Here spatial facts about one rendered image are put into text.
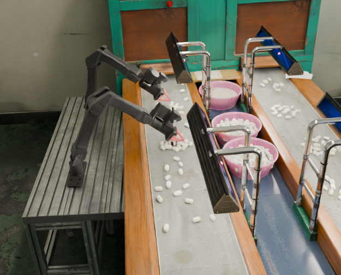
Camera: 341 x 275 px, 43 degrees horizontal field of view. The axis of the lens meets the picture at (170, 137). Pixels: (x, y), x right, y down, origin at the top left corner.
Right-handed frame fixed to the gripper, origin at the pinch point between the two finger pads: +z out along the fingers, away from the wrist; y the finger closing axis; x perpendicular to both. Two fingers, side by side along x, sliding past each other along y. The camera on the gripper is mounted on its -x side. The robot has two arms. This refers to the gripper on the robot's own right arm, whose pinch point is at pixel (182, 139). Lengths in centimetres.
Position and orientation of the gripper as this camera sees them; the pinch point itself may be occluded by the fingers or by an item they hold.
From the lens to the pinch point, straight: 222.4
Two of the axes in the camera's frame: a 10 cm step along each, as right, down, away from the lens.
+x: -6.1, 7.0, 3.6
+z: 7.8, 4.9, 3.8
